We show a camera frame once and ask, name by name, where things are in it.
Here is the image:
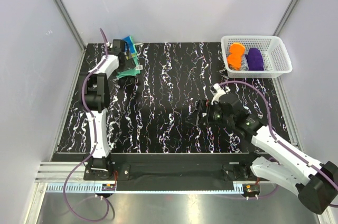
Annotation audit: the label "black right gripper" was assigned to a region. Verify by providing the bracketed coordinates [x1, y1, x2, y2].
[185, 99, 233, 127]

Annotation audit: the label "teal and blue towel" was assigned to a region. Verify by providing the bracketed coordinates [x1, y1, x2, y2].
[117, 35, 143, 79]

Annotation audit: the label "orange and grey towel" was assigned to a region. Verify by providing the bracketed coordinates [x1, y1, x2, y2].
[227, 43, 246, 70]

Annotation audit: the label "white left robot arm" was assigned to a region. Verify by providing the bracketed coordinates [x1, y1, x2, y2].
[80, 39, 129, 180]

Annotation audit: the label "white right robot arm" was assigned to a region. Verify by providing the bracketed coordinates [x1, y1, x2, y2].
[187, 94, 337, 214]

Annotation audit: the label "white blue rolled towel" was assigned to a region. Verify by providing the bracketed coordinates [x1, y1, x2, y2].
[229, 55, 249, 71]

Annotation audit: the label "white plastic basket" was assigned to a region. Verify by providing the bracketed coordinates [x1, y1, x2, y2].
[221, 35, 293, 79]

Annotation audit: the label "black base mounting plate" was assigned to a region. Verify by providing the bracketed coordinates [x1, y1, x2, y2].
[83, 153, 259, 182]

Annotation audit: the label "purple rolled towel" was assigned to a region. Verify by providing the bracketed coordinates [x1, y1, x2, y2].
[246, 48, 264, 71]

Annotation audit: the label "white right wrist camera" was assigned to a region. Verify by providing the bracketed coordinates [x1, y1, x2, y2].
[211, 83, 226, 105]

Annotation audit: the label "aluminium frame rail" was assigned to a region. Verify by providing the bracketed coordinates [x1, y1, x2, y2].
[34, 162, 90, 182]

